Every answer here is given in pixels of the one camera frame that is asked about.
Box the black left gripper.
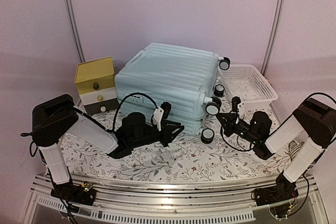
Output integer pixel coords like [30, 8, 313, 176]
[130, 120, 184, 149]

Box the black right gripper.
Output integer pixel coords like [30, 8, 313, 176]
[216, 113, 260, 145]

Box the light blue hard-shell suitcase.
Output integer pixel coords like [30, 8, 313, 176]
[114, 42, 230, 135]

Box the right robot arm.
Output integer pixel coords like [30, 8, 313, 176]
[216, 97, 335, 206]

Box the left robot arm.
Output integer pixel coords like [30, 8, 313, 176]
[21, 94, 184, 204]

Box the floral white tablecloth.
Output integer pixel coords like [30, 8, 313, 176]
[61, 117, 290, 183]

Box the white plastic mesh basket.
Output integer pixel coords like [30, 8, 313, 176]
[218, 65, 278, 110]

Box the striped woven cup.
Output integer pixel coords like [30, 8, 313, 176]
[288, 140, 304, 161]

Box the yellow white drawer organizer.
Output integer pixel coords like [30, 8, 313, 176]
[75, 57, 119, 115]

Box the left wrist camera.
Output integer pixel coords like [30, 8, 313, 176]
[152, 102, 172, 131]

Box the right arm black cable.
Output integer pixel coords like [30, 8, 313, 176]
[219, 126, 260, 152]

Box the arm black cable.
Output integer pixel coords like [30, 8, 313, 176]
[219, 126, 260, 152]
[107, 92, 160, 133]

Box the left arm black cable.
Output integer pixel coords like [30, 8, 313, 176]
[107, 92, 160, 133]

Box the right wall aluminium post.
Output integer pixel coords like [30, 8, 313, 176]
[260, 0, 285, 76]

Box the wall aluminium post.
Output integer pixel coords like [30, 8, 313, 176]
[260, 0, 285, 76]
[64, 0, 86, 63]

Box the aluminium front rail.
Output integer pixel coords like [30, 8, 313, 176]
[23, 174, 329, 223]

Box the left wall aluminium post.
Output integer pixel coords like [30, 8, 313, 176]
[64, 0, 86, 63]

